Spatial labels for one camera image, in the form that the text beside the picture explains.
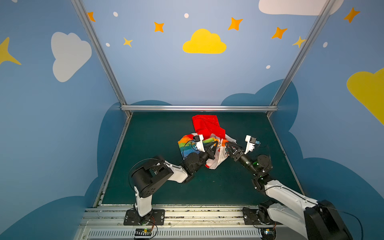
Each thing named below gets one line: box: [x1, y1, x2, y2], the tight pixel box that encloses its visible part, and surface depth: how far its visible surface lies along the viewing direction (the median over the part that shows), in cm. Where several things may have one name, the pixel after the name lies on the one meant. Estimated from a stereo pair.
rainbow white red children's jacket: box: [178, 114, 237, 170], surface depth 106 cm
